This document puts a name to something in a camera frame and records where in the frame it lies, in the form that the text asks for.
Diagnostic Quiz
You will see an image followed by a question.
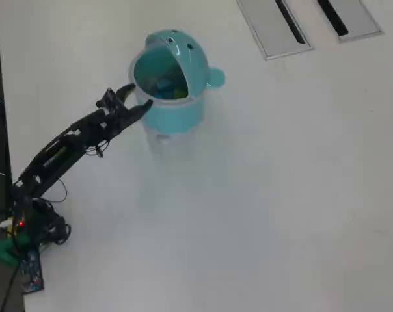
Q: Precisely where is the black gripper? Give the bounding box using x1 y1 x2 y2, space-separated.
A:
98 83 154 139

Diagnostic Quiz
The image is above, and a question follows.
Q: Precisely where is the blue cube block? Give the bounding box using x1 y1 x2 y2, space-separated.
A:
155 77 176 98

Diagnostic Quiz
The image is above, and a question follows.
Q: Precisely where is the teal bin with dome lid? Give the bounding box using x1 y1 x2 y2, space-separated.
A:
128 29 226 172

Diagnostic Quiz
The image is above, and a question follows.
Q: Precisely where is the controller board with red LED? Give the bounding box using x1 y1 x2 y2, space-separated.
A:
11 207 31 232

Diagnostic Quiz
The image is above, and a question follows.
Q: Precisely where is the blue circuit board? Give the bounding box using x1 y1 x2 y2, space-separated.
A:
20 249 45 295

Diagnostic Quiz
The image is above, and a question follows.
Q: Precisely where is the green table clamp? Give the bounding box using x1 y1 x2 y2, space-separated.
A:
0 235 31 268

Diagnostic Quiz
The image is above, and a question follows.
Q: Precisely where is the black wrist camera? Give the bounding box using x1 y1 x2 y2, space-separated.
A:
95 87 118 110

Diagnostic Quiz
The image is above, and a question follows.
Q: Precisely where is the black cable bundle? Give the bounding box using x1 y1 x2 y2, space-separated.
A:
30 177 72 246

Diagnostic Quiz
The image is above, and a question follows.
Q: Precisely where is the silver table cable port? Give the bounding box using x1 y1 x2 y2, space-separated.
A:
236 0 315 62
315 0 383 44

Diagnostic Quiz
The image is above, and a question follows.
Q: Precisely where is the black power cable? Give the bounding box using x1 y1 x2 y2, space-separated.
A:
0 259 21 312

